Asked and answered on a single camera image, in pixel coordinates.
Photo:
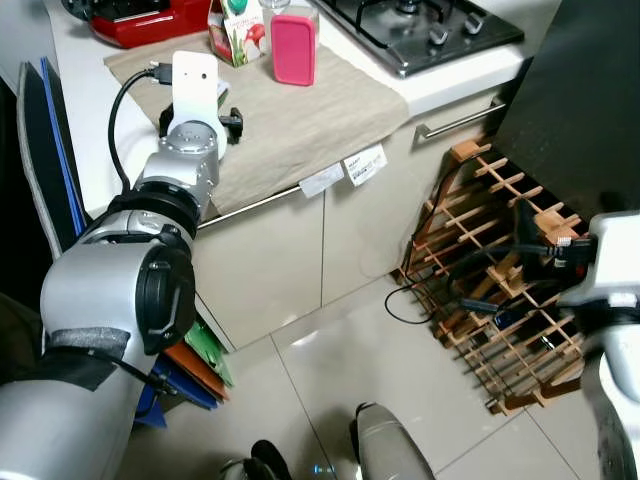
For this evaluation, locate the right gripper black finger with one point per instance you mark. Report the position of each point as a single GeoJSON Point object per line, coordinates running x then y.
{"type": "Point", "coordinates": [527, 220]}

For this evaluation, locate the small green white packet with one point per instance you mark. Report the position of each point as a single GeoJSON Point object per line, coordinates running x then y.
{"type": "Point", "coordinates": [222, 92]}

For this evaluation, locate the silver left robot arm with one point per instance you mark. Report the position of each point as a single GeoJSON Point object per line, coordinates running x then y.
{"type": "Point", "coordinates": [100, 290]}

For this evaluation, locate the black mini fridge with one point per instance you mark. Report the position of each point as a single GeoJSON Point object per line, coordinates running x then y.
{"type": "Point", "coordinates": [580, 100]}

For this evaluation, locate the beige counter cloth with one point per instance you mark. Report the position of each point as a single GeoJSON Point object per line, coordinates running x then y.
{"type": "Point", "coordinates": [300, 130]}

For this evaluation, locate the white carton green red print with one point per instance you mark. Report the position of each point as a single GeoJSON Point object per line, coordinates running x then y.
{"type": "Point", "coordinates": [240, 40]}

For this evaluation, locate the wooden wine rack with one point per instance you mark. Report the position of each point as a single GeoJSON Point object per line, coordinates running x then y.
{"type": "Point", "coordinates": [470, 152]}

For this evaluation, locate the pink plastic container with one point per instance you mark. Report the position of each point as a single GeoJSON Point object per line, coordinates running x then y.
{"type": "Point", "coordinates": [294, 50]}

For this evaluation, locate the small white paper label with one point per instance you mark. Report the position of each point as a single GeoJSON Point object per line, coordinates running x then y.
{"type": "Point", "coordinates": [321, 180]}

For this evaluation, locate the red kitchen appliance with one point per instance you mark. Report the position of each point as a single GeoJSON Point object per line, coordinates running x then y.
{"type": "Point", "coordinates": [140, 25]}

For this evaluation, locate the white printed paper label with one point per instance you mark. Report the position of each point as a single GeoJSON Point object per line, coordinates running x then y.
{"type": "Point", "coordinates": [365, 165]}

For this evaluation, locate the cream kitchen counter cabinet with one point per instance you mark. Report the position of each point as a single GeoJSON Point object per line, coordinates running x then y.
{"type": "Point", "coordinates": [270, 260]}

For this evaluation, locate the large black panel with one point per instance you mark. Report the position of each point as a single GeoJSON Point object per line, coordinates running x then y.
{"type": "Point", "coordinates": [45, 160]}

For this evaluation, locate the black gas stove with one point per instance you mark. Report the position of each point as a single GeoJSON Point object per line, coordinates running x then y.
{"type": "Point", "coordinates": [420, 40]}

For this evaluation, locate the green plastic board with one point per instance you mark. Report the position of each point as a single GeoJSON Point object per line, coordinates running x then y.
{"type": "Point", "coordinates": [212, 350]}

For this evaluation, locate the orange plastic board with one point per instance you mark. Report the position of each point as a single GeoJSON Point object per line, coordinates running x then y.
{"type": "Point", "coordinates": [195, 368]}

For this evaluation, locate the robot right leg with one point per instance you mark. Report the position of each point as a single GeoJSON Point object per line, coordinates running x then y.
{"type": "Point", "coordinates": [390, 450]}

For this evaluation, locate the robot leg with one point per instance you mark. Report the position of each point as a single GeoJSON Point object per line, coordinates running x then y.
{"type": "Point", "coordinates": [390, 450]}
{"type": "Point", "coordinates": [265, 462]}

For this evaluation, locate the robot left leg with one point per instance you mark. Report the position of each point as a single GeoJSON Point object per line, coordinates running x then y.
{"type": "Point", "coordinates": [265, 462]}

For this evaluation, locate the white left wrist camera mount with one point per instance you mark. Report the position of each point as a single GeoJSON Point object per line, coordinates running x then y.
{"type": "Point", "coordinates": [195, 85]}

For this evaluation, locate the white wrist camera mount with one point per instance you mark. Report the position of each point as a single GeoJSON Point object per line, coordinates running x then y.
{"type": "Point", "coordinates": [195, 85]}
{"type": "Point", "coordinates": [610, 260]}

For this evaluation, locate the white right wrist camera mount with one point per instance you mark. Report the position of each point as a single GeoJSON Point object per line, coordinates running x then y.
{"type": "Point", "coordinates": [610, 260]}

